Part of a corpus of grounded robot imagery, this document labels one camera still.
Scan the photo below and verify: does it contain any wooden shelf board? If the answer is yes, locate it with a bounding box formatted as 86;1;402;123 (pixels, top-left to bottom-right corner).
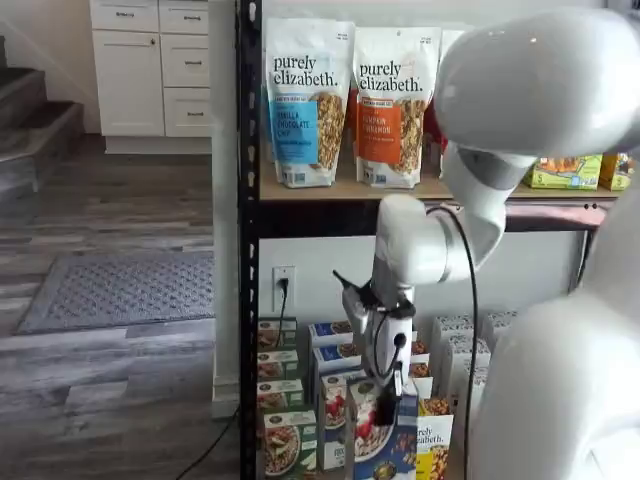
259;162;621;202

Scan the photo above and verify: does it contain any white wall outlet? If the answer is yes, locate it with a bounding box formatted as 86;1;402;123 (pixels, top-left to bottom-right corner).
272;266;297;314

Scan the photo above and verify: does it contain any blue purely elizabeth granola bag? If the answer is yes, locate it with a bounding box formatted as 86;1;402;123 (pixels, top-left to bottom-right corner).
264;18;356;190
259;84;275;164

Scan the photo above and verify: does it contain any blue label granola box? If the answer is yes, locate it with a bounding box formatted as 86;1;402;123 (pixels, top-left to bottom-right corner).
307;321;356;351
312;343;369;376

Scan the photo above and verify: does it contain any blue white berry oatmeal box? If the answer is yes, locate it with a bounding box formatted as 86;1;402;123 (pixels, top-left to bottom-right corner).
347;377;419;480
316;372;360;471

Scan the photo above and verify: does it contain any grey patterned doormat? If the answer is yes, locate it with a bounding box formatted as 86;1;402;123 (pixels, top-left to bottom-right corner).
14;252;216;335

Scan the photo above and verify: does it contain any yellow Bobo's snack box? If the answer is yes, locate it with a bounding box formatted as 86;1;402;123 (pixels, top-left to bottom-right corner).
598;152;634;192

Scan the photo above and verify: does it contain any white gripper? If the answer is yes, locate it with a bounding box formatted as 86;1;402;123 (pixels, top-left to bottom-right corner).
363;305;416;426

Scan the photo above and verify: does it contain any short looped black cable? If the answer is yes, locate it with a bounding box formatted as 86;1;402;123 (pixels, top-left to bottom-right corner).
372;308;406;387

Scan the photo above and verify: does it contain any black power cord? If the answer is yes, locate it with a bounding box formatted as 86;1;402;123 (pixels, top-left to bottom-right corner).
174;276;292;480

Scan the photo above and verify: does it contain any green Bobo's apple pie box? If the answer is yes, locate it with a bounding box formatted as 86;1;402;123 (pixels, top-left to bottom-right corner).
522;154;604;190

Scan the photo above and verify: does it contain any orange purely elizabeth granola bag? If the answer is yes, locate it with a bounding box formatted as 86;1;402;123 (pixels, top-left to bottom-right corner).
352;27;444;190

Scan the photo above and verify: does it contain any black metal shelf rack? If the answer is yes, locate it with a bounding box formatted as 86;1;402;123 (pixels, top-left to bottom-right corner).
234;0;621;480

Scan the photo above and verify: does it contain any dark wooden staircase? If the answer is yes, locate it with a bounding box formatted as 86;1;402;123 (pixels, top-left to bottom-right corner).
0;34;85;201

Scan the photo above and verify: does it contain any white kitchen cabinet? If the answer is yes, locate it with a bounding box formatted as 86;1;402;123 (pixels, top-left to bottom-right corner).
89;0;212;155

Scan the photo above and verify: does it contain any long black arm cable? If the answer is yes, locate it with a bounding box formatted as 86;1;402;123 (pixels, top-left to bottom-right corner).
424;203;480;480

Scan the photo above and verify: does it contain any green oatmeal box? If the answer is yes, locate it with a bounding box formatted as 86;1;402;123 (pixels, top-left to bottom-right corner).
263;409;319;476
257;378;305;414
257;317;298;352
257;349;300;382

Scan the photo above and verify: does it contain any white patterned pantry box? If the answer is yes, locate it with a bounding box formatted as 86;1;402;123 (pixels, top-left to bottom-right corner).
455;365;489;436
432;314;476;346
442;335;492;372
485;310;519;332

